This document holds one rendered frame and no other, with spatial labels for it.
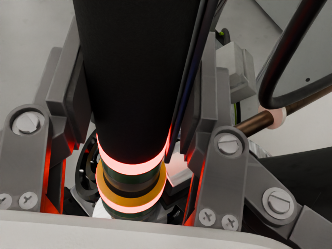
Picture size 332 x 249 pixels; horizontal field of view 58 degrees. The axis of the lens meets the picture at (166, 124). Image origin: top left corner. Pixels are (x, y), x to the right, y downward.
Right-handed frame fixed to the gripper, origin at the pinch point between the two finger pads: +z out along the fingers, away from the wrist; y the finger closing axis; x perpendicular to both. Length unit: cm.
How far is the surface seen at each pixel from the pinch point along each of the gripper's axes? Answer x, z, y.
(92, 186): -29.7, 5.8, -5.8
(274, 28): -151, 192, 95
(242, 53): -36, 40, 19
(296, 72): -98, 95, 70
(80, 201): -40.3, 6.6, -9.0
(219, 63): -37, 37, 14
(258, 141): -39.8, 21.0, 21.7
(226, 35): -37, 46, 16
